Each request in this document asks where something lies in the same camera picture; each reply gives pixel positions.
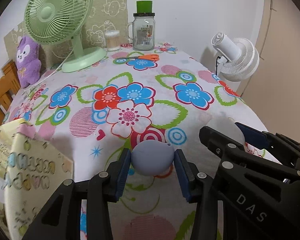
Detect white fan power cable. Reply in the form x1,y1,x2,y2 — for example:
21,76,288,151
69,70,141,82
39,47,75,81

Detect yellow cartoon storage box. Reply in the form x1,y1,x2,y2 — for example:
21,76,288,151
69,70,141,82
0,119,74,239

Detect purple plush rabbit toy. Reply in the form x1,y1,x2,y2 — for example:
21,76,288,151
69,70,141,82
16,35,42,88

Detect lilac round case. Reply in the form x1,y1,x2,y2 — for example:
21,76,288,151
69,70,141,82
131,140,174,176

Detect orange handled scissors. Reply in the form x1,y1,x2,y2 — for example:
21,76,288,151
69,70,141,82
119,54,159,62

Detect glass jar green lid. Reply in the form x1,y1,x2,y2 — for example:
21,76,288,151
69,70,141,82
126,1,155,51

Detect beige door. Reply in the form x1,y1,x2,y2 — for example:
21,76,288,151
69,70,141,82
238,0,300,142

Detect green desk fan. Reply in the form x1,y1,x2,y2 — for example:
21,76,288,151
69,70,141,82
24,0,107,73

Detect wooden bed headboard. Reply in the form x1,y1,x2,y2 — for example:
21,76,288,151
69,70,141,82
0,60,20,125

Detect white clip fan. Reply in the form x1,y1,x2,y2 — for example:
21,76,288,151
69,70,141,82
211,32,260,82

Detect white earbuds case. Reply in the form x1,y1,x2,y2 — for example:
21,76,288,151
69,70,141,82
207,117,245,145

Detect cotton swab container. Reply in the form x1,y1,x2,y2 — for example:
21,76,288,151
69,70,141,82
104,30,121,51

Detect floral tablecloth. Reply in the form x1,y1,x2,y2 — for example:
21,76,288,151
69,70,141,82
5,42,282,240

